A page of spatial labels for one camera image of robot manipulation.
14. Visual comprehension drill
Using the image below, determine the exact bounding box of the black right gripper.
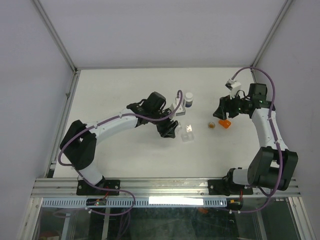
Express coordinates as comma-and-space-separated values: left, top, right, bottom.
212, 91, 249, 120

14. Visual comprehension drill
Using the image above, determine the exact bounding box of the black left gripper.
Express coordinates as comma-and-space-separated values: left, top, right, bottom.
150, 108, 179, 138

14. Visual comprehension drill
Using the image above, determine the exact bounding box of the orange pill organizer box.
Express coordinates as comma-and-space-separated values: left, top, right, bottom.
218, 119, 232, 129

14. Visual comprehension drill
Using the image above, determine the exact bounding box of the clear pill organizer box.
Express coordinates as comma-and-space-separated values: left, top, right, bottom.
181, 124, 195, 143

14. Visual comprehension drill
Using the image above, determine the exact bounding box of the clear glass pill vial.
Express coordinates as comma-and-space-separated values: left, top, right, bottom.
175, 123, 182, 133

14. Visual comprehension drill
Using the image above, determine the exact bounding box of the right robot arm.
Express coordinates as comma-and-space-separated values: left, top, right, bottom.
213, 80, 298, 196

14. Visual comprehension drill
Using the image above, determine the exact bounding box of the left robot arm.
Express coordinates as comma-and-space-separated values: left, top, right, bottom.
59, 90, 183, 195

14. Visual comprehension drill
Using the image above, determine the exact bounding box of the white pill bottle blue label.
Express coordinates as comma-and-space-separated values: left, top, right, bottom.
184, 92, 194, 108

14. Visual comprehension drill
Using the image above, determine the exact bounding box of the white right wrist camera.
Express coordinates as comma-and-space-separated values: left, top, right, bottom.
225, 78, 242, 99

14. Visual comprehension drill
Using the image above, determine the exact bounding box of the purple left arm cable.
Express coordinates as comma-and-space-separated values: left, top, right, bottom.
58, 89, 183, 191

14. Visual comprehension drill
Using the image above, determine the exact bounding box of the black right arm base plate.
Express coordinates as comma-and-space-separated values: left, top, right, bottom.
207, 179, 254, 197

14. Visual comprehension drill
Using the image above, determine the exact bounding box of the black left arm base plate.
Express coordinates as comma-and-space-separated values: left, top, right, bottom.
76, 178, 121, 197

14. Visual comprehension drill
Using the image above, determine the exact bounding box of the aluminium frame right post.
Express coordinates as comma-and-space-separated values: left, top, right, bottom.
251, 0, 295, 67

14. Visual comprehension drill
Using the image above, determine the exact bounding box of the aluminium frame post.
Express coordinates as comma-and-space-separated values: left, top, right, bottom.
251, 0, 295, 67
31, 0, 78, 73

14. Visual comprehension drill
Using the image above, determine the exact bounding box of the aluminium frame left post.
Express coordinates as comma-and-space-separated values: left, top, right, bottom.
31, 0, 78, 73

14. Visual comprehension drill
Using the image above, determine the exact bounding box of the aluminium mounting rail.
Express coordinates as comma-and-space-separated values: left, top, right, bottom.
31, 176, 300, 198

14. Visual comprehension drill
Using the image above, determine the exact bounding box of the grey slotted cable duct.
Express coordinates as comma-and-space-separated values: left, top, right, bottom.
42, 196, 227, 209

